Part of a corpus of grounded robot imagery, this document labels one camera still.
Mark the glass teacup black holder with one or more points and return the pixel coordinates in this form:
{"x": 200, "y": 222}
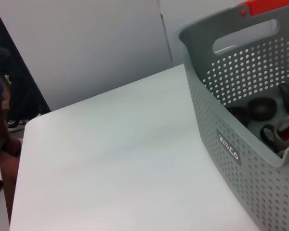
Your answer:
{"x": 279, "y": 137}

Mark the small dark clay teacup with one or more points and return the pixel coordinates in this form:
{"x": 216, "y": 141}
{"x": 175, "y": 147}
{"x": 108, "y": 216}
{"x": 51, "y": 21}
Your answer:
{"x": 261, "y": 108}
{"x": 239, "y": 115}

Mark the grey perforated storage bin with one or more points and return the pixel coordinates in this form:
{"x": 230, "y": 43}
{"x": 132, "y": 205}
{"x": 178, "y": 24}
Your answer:
{"x": 231, "y": 180}

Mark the black white sneaker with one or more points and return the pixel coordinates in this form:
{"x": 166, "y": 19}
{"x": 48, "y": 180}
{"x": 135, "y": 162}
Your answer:
{"x": 15, "y": 125}

